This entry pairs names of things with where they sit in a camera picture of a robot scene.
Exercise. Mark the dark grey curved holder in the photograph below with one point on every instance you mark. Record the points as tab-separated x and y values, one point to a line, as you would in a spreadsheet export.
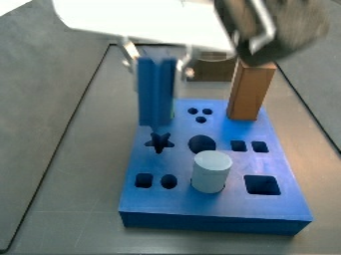
213	67

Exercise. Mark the orange tall notched block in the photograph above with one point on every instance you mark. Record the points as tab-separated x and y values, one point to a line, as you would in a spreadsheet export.
250	83

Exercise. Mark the light blue cylinder block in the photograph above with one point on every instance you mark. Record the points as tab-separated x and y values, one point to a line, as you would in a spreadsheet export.
212	166

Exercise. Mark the blue star prism block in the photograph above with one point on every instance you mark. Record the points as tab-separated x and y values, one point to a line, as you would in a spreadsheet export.
155	84

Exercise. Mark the blue shape sorter board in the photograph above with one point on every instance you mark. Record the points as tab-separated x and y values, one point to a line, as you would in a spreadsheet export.
261	200

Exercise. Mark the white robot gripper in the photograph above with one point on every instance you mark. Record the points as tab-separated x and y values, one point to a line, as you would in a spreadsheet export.
178	22

